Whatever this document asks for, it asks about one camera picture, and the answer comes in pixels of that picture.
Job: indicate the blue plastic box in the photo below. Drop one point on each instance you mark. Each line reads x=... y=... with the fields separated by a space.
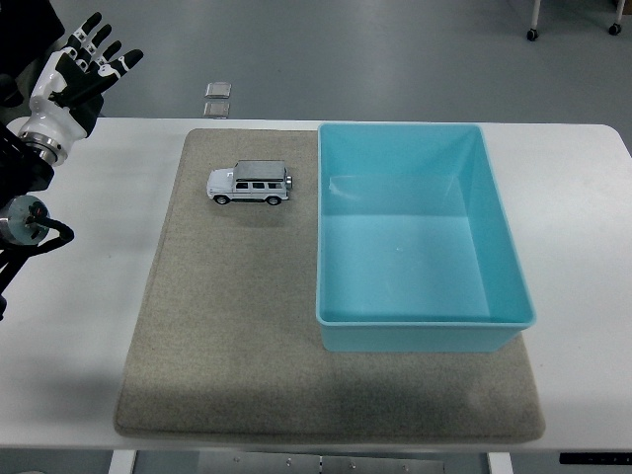
x=405 y=266

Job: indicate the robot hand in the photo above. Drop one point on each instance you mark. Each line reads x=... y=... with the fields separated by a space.
x=49 y=74

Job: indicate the white cart with casters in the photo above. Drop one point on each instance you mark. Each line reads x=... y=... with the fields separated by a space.
x=536 y=15

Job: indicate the grey metal plate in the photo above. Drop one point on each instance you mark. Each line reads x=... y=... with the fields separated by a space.
x=345 y=466

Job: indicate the white table leg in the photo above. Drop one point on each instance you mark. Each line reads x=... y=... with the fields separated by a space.
x=122 y=464
x=499 y=464

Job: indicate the beige felt mat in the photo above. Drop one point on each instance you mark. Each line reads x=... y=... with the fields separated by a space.
x=232 y=316

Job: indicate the silver floor outlet plate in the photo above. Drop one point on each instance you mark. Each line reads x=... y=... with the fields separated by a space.
x=217 y=109
x=218 y=89

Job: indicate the white toy car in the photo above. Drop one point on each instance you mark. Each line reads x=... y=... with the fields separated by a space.
x=252 y=185

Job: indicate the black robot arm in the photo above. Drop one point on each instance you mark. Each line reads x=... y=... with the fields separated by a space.
x=22 y=163

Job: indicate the black table control panel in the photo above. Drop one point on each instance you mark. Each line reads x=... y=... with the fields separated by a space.
x=595 y=458

